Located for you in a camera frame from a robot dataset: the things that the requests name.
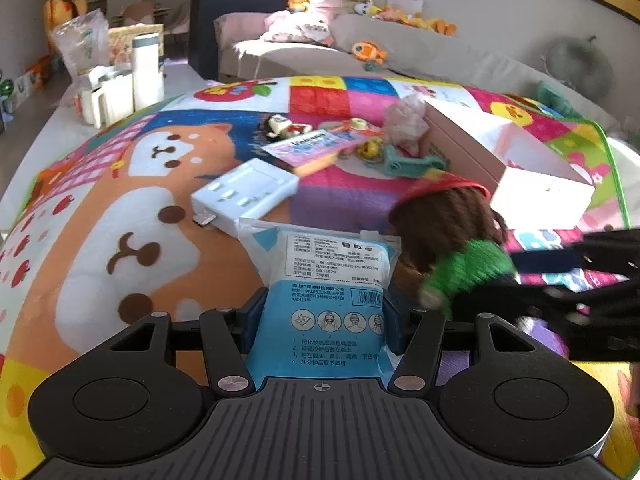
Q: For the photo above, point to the row of orange plush toys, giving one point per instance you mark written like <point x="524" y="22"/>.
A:
<point x="425" y="22"/>

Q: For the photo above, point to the pink storage box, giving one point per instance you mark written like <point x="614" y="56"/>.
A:
<point x="505" y="155"/>

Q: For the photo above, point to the teal plastic toy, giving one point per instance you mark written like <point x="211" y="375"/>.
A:
<point x="407" y="162"/>

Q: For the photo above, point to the pink packet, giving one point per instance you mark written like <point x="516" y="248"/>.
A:
<point x="312" y="147"/>

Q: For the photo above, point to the orange plush toy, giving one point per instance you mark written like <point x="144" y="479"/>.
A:
<point x="62" y="12"/>

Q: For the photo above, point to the small yellow toy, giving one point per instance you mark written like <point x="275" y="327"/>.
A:
<point x="370" y="151"/>

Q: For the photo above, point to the clear plastic bag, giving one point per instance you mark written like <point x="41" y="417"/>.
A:
<point x="80" y="45"/>

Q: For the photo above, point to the pink plush toy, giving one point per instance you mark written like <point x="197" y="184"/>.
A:
<point x="300" y="27"/>

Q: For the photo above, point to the crumpled pink plastic bag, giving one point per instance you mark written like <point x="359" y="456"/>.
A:
<point x="406" y="120"/>

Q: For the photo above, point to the blue face mask packet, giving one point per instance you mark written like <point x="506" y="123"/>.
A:
<point x="320" y="300"/>

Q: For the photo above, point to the teal cloth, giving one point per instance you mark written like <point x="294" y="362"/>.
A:
<point x="557" y="100"/>

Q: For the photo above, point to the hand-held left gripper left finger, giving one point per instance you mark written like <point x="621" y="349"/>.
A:
<point x="254" y="317"/>

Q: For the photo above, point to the brown plush toy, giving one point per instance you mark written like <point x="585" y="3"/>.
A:
<point x="139" y="12"/>

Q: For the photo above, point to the wicker basket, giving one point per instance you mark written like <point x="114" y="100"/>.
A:
<point x="122" y="42"/>

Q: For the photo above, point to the grey round cushion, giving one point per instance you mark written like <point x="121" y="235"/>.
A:
<point x="577" y="62"/>

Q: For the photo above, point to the clownfish plush toy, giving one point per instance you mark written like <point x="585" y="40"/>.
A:
<point x="369" y="52"/>

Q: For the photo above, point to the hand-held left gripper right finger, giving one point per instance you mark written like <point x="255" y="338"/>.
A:
<point x="396" y="327"/>

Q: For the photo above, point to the black white small figurine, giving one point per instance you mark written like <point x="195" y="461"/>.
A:
<point x="277" y="125"/>

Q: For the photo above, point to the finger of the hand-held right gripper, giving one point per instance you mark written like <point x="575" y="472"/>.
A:
<point x="547" y="260"/>
<point x="575" y="310"/>

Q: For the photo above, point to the brown haired doll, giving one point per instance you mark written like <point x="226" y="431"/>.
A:
<point x="450" y="240"/>

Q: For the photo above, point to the printed play mat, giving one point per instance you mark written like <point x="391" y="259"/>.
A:
<point x="125" y="200"/>

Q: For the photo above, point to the white thermos bottle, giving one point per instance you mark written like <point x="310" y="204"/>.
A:
<point x="147" y="72"/>

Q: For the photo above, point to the grey sofa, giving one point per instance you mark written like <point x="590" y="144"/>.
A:
<point x="450" y="60"/>

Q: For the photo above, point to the white tissue holder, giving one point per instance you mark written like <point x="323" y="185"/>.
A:
<point x="107" y="95"/>

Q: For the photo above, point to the red yellow toy camera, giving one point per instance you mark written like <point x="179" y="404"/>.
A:
<point x="357" y="126"/>

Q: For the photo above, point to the white power strip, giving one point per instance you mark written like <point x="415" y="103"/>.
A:
<point x="245" y="192"/>

